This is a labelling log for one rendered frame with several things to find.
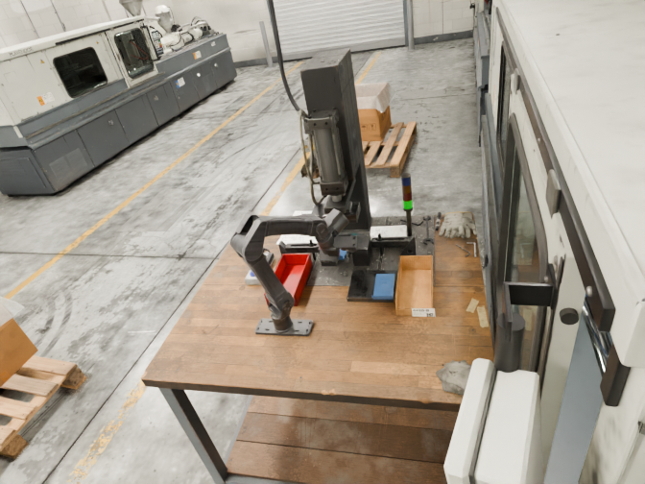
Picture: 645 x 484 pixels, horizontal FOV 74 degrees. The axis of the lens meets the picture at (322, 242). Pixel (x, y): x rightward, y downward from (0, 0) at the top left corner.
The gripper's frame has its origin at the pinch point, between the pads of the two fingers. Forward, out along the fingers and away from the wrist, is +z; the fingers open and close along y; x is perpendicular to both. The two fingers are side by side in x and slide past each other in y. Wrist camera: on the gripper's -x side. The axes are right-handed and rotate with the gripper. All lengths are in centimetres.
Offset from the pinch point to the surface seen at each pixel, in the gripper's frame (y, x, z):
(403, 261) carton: 0.8, -25.9, 6.5
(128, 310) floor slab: 9, 184, 131
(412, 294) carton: -13.3, -29.2, 2.4
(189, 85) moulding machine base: 504, 387, 391
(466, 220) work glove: 27, -52, 24
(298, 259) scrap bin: 3.4, 17.4, 11.3
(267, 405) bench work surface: -52, 40, 63
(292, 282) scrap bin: -7.9, 17.6, 7.7
